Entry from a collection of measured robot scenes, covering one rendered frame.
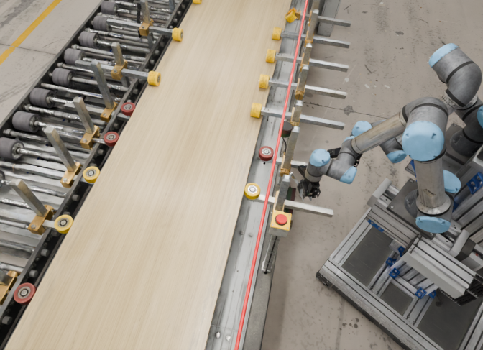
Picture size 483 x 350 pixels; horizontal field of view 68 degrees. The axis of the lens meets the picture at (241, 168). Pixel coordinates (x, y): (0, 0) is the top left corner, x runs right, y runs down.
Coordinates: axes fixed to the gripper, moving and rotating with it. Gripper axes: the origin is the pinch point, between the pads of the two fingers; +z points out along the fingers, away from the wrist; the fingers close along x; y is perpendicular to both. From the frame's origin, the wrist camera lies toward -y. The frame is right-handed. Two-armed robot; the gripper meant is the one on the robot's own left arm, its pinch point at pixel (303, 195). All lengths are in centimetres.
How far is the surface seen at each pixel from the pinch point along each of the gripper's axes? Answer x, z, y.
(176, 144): -60, 2, -39
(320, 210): 8.7, 7.4, 5.9
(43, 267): -126, 21, 14
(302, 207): 0.1, 7.4, 2.9
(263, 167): -10, 30, -39
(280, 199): -12.6, -3.8, 3.4
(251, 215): -22.2, 30.4, -7.1
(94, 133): -105, 6, -54
